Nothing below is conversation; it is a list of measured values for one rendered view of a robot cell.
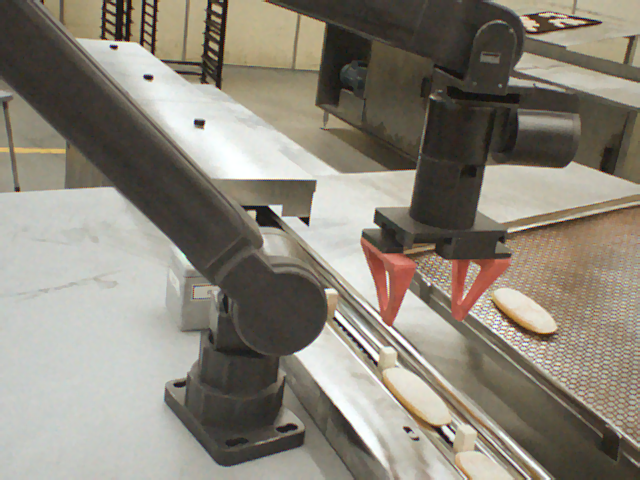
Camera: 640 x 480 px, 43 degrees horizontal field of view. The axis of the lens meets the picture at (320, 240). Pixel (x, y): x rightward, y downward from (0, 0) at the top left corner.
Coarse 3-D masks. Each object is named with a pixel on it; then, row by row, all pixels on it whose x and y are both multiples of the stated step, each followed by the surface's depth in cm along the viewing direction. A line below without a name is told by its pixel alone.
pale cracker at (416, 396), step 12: (384, 372) 79; (396, 372) 78; (408, 372) 79; (396, 384) 76; (408, 384) 76; (420, 384) 77; (396, 396) 76; (408, 396) 74; (420, 396) 74; (432, 396) 75; (408, 408) 74; (420, 408) 73; (432, 408) 73; (444, 408) 74; (432, 420) 72; (444, 420) 72
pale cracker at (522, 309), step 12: (504, 288) 89; (504, 300) 87; (516, 300) 86; (528, 300) 86; (504, 312) 86; (516, 312) 84; (528, 312) 84; (540, 312) 84; (528, 324) 82; (540, 324) 82; (552, 324) 82
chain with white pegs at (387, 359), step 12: (252, 216) 115; (336, 300) 92; (348, 336) 89; (360, 348) 87; (384, 348) 80; (372, 360) 84; (384, 360) 80; (456, 432) 69; (468, 432) 68; (456, 444) 69; (468, 444) 68
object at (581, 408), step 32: (512, 224) 106; (544, 224) 107; (576, 224) 107; (608, 224) 107; (416, 256) 100; (608, 256) 98; (512, 288) 91; (608, 288) 90; (480, 320) 82; (576, 320) 84; (608, 320) 84; (512, 352) 78; (544, 384) 74
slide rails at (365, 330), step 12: (324, 288) 98; (348, 312) 92; (336, 324) 89; (360, 324) 89; (360, 336) 88; (372, 336) 87; (372, 348) 85; (396, 360) 83; (372, 372) 80; (384, 384) 78; (420, 420) 72; (456, 420) 73; (432, 432) 71; (444, 444) 69; (480, 444) 70; (492, 456) 69; (504, 468) 67
